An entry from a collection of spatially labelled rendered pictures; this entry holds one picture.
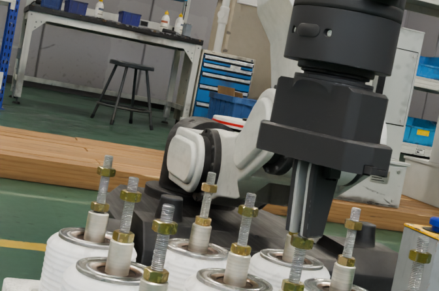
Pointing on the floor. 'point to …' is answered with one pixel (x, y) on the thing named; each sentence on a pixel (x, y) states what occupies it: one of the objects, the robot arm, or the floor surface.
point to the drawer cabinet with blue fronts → (213, 79)
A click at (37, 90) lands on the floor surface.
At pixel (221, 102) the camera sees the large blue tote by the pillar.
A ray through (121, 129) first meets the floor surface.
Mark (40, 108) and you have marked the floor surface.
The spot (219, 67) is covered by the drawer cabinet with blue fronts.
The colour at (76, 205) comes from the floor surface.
